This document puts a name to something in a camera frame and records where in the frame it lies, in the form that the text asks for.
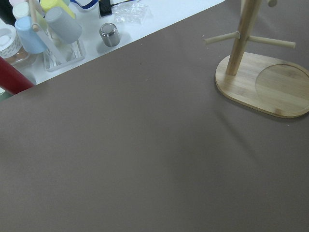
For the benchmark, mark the wooden cup storage rack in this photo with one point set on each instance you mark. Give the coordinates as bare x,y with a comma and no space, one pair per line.
269,85

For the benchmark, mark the light blue plastic cup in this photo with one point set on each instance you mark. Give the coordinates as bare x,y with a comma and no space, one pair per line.
30,41

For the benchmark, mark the clear plastic bag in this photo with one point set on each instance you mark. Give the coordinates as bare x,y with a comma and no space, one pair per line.
132,12

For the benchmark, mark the grey plastic cup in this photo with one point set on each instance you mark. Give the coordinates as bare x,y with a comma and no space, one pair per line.
66,28

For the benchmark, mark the white tape roll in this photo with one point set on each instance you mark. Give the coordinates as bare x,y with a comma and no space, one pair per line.
11,48

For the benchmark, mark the small black square device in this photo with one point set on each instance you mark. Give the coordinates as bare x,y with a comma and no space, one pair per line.
105,8

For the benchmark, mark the small steel cup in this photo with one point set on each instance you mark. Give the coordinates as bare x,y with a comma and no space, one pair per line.
109,34

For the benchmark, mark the red cylinder bottle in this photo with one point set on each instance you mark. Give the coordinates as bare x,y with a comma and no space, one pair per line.
11,80

